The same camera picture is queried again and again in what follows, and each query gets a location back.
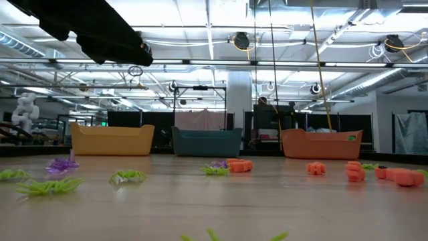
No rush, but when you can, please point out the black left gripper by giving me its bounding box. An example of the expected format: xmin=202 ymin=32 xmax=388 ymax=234
xmin=49 ymin=0 xmax=154 ymax=67

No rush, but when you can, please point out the black partition panel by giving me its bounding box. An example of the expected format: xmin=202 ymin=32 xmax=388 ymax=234
xmin=243 ymin=104 xmax=375 ymax=151
xmin=106 ymin=110 xmax=175 ymax=148

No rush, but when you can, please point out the yellow plastic bin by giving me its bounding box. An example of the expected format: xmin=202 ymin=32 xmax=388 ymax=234
xmin=70 ymin=122 xmax=156 ymax=157

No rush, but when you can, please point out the pink cloth backdrop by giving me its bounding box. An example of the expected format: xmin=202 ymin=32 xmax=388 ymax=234
xmin=175 ymin=108 xmax=227 ymax=131

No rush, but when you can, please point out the teal plastic bin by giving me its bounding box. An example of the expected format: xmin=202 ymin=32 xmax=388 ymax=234
xmin=171 ymin=126 xmax=244 ymax=157

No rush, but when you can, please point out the orange plastic bin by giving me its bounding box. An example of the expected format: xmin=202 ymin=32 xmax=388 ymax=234
xmin=280 ymin=129 xmax=364 ymax=160

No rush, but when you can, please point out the grey cover sheet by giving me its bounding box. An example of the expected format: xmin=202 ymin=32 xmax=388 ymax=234
xmin=394 ymin=111 xmax=428 ymax=155

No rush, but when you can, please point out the black ceiling cable reel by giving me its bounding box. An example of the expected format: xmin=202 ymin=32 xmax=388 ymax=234
xmin=140 ymin=42 xmax=154 ymax=60
xmin=233 ymin=31 xmax=251 ymax=51
xmin=386 ymin=33 xmax=405 ymax=54

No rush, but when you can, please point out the black workstation frame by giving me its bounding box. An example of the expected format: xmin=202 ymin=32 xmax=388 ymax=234
xmin=173 ymin=85 xmax=227 ymax=130

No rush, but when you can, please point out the yellow hanging cable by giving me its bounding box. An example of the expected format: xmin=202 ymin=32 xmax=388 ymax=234
xmin=309 ymin=0 xmax=334 ymax=131

